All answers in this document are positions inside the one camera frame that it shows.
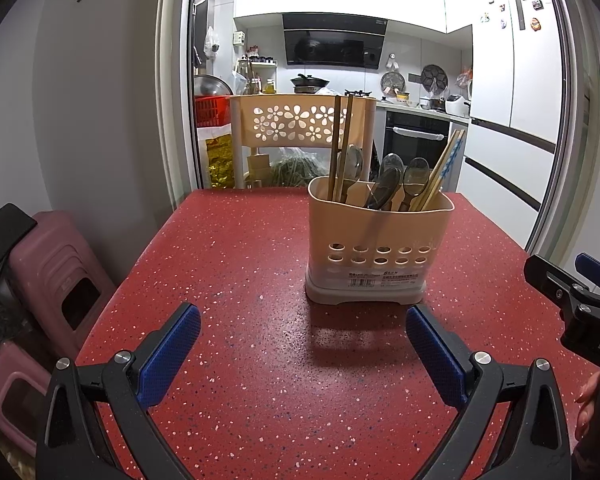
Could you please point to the blue floral patterned chopstick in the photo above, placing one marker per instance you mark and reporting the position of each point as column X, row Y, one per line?
column 451, row 160

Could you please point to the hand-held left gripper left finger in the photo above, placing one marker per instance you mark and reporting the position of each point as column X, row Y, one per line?
column 172, row 355

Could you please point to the black round wall rack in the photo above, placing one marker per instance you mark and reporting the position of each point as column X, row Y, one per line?
column 435, row 77

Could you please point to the white refrigerator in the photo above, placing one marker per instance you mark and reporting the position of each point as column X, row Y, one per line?
column 505, row 60

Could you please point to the black wok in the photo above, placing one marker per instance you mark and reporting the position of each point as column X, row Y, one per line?
column 310, row 82

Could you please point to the red plastic basket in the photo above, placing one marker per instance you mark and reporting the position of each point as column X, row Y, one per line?
column 212, row 110

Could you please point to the white wall outlet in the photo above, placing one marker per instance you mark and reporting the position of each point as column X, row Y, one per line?
column 238, row 38

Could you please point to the person's right hand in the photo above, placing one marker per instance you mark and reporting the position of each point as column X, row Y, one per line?
column 587, row 402

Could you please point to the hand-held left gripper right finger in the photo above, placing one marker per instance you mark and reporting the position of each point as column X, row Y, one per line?
column 435, row 355

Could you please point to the beige plastic utensil holder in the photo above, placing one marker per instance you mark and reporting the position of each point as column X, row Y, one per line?
column 380, row 230

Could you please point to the golden oil bottle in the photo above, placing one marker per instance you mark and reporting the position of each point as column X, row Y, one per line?
column 220, row 160

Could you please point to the black range hood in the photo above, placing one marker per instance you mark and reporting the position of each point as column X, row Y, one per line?
column 332, row 42

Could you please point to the round metal colander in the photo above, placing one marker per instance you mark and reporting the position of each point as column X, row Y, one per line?
column 392, row 83

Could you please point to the bag of green vegetables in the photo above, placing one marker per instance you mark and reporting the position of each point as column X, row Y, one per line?
column 295, row 167

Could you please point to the black built-in oven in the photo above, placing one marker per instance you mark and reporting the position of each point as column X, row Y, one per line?
column 415, row 122

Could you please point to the pink plastic stool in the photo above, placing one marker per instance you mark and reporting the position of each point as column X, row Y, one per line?
column 55, row 260
column 10, row 370

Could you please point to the beige flower-cutout trolley rack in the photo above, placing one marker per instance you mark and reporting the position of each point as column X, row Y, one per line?
column 260, row 107

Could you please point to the black flat panel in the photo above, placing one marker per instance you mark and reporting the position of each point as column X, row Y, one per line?
column 5, row 232

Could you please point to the gas stove burner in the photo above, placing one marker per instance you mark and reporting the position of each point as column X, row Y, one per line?
column 359, row 93

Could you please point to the spice rack with jars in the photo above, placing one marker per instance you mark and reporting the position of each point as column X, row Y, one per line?
column 255, row 75

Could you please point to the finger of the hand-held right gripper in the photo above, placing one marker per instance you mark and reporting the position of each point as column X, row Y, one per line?
column 550, row 275
column 597, row 271

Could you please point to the white rice cooker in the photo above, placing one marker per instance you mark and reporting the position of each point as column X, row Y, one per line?
column 456, row 106

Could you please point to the white hanging plastic bag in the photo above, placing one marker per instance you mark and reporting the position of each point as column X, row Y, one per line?
column 211, row 42

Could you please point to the steel pot lid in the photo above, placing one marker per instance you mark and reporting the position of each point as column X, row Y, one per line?
column 212, row 85

